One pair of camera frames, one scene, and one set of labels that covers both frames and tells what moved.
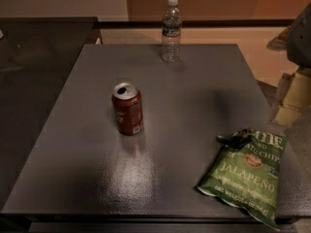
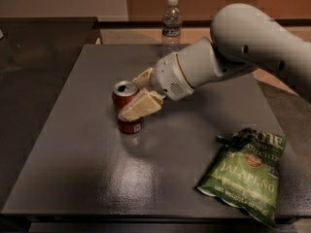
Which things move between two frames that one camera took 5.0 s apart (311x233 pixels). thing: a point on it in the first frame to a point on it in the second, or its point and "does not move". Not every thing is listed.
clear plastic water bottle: x=172 y=26 does not move
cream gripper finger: x=295 y=94 to x=168 y=77
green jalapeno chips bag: x=246 y=173 does not move
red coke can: x=127 y=100 does not move
